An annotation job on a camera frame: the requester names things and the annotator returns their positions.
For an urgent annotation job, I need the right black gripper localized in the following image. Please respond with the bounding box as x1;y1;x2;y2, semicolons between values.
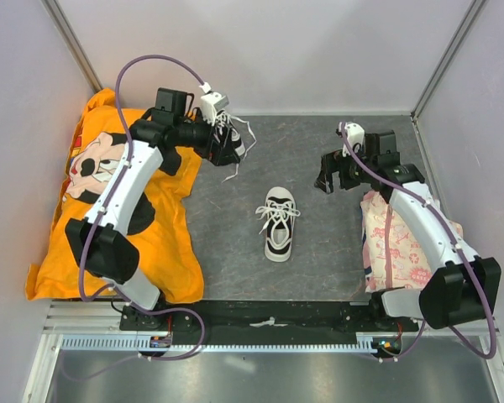
313;143;376;194

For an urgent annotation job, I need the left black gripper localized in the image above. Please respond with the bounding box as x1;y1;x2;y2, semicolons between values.
176;109;240;168

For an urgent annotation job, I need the black white sneaker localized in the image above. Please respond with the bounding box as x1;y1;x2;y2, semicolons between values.
255;186;301;263
216;110;257;183

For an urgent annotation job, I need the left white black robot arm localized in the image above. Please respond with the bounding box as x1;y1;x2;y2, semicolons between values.
66;88;246;330

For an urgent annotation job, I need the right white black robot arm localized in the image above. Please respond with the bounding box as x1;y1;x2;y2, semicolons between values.
315;123;501;331

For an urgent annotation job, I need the pink printed cloth bag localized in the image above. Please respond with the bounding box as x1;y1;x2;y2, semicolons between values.
360;191;444;294

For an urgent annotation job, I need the orange cartoon mouse cloth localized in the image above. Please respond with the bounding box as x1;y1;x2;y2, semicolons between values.
24;88;204;303

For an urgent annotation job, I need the white tape scrap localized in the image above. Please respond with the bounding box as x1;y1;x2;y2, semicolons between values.
249;317;287;328

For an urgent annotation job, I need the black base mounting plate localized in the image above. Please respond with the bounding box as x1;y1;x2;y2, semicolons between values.
119;300;419;345

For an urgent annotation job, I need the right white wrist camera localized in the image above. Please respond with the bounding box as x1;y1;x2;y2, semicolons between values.
337;122;365;157

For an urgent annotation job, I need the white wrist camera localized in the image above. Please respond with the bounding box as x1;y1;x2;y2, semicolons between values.
199;81;229;125
337;122;365;157

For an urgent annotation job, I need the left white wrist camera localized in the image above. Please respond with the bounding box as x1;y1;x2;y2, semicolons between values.
199;81;229;125

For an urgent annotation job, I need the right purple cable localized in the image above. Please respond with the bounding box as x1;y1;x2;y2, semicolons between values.
338;121;499;362

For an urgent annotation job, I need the purple cable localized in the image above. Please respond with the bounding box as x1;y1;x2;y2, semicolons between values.
58;55;213;381
338;121;499;362

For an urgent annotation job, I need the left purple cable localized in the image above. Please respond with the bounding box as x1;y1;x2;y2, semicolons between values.
58;55;213;381

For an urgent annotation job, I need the grey slotted cable duct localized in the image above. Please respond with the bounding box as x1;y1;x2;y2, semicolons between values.
60;334;395;353

